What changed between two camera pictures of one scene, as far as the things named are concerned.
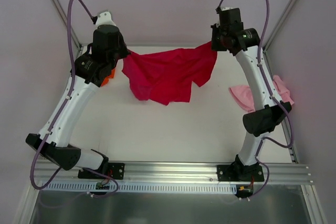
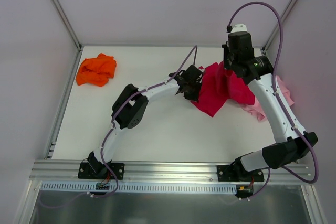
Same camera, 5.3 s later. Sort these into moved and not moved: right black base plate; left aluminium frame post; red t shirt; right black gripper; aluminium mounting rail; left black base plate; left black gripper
Moved: right black gripper; left black gripper; red t shirt
Not moved: right black base plate; left black base plate; aluminium mounting rail; left aluminium frame post
